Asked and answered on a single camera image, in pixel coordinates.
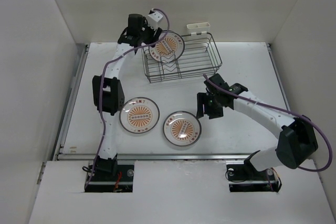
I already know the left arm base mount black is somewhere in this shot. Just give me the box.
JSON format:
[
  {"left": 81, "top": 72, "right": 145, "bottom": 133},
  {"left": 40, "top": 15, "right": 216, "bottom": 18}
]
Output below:
[{"left": 82, "top": 165, "right": 134, "bottom": 193}]

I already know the aluminium front rail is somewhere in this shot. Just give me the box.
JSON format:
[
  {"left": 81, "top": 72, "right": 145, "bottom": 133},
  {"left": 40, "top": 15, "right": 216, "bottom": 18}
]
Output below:
[{"left": 52, "top": 153, "right": 250, "bottom": 161}]

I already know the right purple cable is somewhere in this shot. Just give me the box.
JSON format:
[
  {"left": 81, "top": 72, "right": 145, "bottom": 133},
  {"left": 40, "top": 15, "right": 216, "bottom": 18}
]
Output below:
[{"left": 204, "top": 73, "right": 331, "bottom": 192}]

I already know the white cutlery holder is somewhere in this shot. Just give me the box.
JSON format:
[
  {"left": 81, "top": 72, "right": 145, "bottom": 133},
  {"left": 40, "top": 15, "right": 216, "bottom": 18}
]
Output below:
[{"left": 186, "top": 22, "right": 211, "bottom": 36}]

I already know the purple cable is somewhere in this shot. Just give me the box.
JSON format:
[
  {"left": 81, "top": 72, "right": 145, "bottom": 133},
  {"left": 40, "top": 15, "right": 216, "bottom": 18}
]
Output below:
[
  {"left": 204, "top": 73, "right": 331, "bottom": 192},
  {"left": 84, "top": 8, "right": 171, "bottom": 185}
]

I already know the right side rail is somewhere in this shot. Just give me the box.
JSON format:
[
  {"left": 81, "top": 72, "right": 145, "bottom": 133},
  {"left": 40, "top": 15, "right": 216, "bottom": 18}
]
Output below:
[{"left": 266, "top": 43, "right": 291, "bottom": 110}]

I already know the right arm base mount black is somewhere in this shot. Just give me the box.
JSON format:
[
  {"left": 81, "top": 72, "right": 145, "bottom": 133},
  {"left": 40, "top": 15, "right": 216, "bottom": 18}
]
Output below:
[{"left": 225, "top": 163, "right": 282, "bottom": 193}]

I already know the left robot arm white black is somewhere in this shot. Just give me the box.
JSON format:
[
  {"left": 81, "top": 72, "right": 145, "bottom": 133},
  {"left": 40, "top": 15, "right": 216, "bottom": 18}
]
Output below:
[{"left": 87, "top": 8, "right": 168, "bottom": 180}]

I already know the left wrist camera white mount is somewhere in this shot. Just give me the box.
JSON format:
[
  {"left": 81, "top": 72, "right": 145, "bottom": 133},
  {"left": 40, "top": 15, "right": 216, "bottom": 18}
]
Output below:
[{"left": 146, "top": 10, "right": 164, "bottom": 30}]

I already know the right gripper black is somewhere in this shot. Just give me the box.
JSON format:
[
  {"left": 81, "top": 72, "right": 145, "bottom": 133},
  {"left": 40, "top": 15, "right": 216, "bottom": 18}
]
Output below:
[{"left": 196, "top": 92, "right": 224, "bottom": 119}]

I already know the orange sunburst plate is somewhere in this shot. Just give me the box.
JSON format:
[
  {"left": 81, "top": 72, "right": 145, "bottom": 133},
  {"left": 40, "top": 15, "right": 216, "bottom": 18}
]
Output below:
[
  {"left": 119, "top": 97, "right": 160, "bottom": 134},
  {"left": 162, "top": 111, "right": 202, "bottom": 147}
]

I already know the grey wire dish rack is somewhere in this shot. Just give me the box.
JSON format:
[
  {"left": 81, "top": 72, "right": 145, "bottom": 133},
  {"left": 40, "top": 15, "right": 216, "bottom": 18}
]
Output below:
[{"left": 142, "top": 33, "right": 223, "bottom": 83}]

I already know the left side rail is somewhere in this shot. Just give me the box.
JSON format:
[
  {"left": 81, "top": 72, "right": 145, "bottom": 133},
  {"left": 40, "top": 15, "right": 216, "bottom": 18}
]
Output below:
[{"left": 36, "top": 44, "right": 89, "bottom": 184}]

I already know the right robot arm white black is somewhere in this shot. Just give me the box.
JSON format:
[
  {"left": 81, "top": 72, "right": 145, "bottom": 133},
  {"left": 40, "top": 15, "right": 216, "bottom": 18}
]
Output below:
[{"left": 197, "top": 74, "right": 318, "bottom": 179}]

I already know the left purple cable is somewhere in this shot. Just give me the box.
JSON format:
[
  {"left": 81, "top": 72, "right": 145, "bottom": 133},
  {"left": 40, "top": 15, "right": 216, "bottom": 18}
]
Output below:
[{"left": 84, "top": 8, "right": 171, "bottom": 185}]

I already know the red rim plate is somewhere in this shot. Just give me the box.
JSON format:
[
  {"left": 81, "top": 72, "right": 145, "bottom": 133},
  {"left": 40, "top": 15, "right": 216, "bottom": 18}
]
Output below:
[{"left": 149, "top": 31, "right": 185, "bottom": 63}]

